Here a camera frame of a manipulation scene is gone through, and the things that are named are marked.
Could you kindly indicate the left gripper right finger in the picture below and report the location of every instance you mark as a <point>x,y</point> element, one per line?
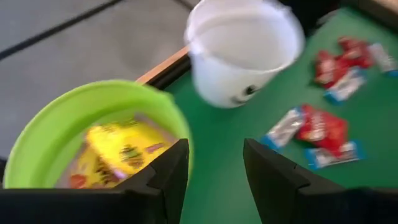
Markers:
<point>286,202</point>

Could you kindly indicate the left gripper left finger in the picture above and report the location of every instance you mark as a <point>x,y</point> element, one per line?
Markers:
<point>149,202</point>

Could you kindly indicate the yellow Sour Patch candy packet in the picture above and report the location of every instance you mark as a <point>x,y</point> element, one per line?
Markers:
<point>87,174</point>
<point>124,146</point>

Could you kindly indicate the red Skittles candy packet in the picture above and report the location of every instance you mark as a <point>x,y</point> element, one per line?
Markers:
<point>329,67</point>
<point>323,130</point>
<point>357,51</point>

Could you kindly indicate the green halloween bucket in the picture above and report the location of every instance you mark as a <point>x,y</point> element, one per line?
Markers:
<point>40,140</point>

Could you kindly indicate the white halloween bucket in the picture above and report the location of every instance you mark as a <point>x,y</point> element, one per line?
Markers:
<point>217,81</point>

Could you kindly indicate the white blue Hershey's bar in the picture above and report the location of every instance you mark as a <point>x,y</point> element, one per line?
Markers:
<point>284,130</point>
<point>334,155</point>
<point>384,57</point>

